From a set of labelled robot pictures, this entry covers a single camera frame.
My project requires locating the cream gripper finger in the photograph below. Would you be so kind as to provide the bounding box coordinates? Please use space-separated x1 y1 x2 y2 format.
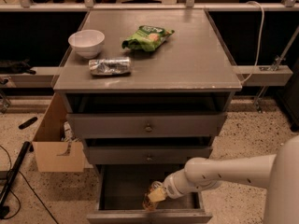
148 187 167 203

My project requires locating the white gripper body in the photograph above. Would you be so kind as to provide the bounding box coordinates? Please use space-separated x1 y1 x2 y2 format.
164 169 198 199

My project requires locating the orange soda can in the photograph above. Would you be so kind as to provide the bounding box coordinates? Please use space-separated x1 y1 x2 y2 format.
142 181 165 211

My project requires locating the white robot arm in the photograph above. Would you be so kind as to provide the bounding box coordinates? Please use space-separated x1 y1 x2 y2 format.
143 136 299 224

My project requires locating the grey bottom drawer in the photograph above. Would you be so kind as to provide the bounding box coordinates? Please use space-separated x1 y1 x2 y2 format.
87 164 212 224

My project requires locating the grey drawer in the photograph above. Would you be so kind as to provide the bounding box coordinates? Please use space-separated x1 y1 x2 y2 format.
66 113 226 139
87 164 212 224
84 137 212 164

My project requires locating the grey middle drawer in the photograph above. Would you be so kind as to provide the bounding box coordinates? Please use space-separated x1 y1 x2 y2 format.
84 137 212 164

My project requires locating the grey top drawer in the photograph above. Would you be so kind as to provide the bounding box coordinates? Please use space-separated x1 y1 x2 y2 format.
66 113 226 139

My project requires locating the grey drawer cabinet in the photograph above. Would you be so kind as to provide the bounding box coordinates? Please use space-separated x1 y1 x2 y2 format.
52 8 243 224

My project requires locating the cardboard box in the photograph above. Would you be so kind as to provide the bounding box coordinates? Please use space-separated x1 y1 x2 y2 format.
32 94 85 172

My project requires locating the silver foil snack packet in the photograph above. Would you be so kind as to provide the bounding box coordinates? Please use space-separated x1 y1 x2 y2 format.
89 57 131 76

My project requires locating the small black floor object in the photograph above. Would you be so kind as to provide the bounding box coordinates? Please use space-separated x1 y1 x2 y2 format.
18 117 38 130

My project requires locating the green chip bag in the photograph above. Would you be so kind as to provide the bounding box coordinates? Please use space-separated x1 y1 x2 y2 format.
121 25 175 52

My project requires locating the black bar on floor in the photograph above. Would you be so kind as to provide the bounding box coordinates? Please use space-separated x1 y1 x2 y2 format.
0 141 31 219

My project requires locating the white ceramic bowl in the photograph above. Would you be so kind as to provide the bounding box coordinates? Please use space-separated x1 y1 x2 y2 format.
68 30 106 59

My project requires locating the black object on ledge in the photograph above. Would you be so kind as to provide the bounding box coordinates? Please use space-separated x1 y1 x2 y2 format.
0 59 36 75

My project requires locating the black floor cable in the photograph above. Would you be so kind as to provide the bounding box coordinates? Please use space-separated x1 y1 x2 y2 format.
0 144 60 224

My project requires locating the white cable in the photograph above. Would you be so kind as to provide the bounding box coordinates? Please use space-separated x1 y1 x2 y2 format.
241 0 265 85

